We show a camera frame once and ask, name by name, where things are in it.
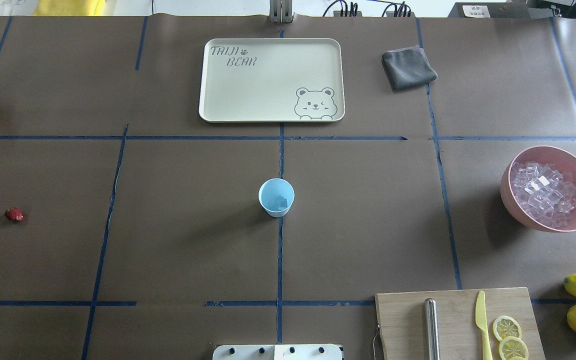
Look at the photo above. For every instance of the red strawberry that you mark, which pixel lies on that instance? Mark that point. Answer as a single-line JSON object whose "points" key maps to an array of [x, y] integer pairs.
{"points": [[14, 214]]}

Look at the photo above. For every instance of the cream bear serving tray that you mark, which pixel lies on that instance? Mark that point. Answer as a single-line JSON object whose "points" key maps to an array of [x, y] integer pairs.
{"points": [[272, 80]]}

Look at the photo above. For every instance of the pink bowl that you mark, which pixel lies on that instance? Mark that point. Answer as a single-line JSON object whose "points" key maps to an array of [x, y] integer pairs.
{"points": [[544, 154]]}

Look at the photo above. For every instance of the lemon slice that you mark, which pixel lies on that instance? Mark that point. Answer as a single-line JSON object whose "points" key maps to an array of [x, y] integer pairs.
{"points": [[512, 347], [505, 327]]}

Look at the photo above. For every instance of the pile of clear ice cubes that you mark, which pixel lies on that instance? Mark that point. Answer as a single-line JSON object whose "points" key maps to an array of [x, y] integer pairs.
{"points": [[545, 193]]}

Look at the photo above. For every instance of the bamboo cutting board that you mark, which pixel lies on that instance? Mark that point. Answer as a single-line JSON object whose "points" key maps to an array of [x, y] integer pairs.
{"points": [[401, 316]]}

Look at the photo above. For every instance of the aluminium frame post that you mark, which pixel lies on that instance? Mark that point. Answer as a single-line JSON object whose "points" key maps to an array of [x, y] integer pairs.
{"points": [[281, 11]]}

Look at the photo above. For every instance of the grey folded cloth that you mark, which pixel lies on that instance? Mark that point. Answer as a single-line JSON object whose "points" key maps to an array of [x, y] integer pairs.
{"points": [[407, 68]]}

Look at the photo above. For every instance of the light blue plastic cup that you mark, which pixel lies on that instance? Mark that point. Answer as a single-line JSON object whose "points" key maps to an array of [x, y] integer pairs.
{"points": [[272, 189]]}

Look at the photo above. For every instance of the steel muddler black tip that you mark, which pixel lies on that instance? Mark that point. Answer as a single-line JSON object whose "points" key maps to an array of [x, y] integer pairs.
{"points": [[432, 329]]}

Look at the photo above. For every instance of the clear ice cube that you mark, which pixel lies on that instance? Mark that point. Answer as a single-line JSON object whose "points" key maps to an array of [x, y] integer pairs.
{"points": [[281, 203]]}

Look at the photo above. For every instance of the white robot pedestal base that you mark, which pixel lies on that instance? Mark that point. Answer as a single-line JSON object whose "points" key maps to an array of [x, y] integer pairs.
{"points": [[316, 351]]}

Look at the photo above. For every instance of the yellow plastic knife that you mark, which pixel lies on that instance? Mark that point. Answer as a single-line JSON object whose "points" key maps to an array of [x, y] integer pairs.
{"points": [[481, 322]]}

